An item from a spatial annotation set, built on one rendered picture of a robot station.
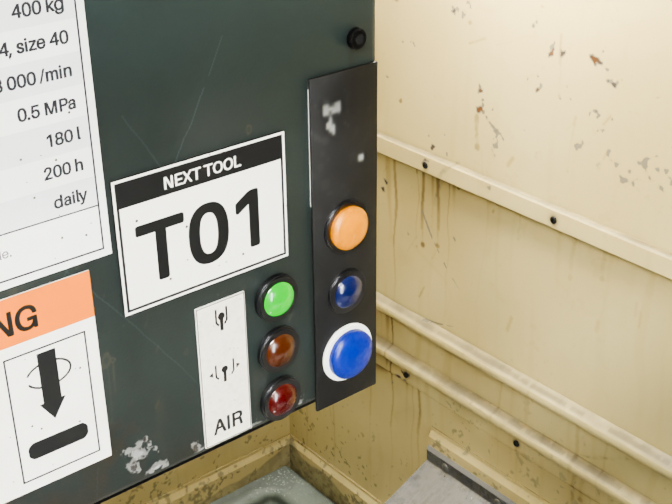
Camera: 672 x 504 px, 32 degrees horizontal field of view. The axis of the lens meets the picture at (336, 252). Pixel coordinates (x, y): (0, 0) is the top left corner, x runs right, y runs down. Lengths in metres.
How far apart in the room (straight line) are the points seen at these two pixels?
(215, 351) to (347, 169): 0.12
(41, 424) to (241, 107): 0.18
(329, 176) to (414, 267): 1.16
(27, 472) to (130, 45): 0.21
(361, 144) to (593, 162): 0.85
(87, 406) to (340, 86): 0.20
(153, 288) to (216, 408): 0.09
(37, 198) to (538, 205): 1.07
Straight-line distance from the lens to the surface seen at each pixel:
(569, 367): 1.60
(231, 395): 0.62
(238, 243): 0.58
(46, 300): 0.54
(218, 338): 0.60
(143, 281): 0.56
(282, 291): 0.61
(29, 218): 0.52
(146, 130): 0.53
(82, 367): 0.56
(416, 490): 1.88
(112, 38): 0.51
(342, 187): 0.62
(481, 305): 1.68
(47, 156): 0.51
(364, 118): 0.61
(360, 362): 0.67
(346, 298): 0.64
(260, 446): 2.22
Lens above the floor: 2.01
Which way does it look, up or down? 27 degrees down
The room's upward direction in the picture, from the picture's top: 1 degrees counter-clockwise
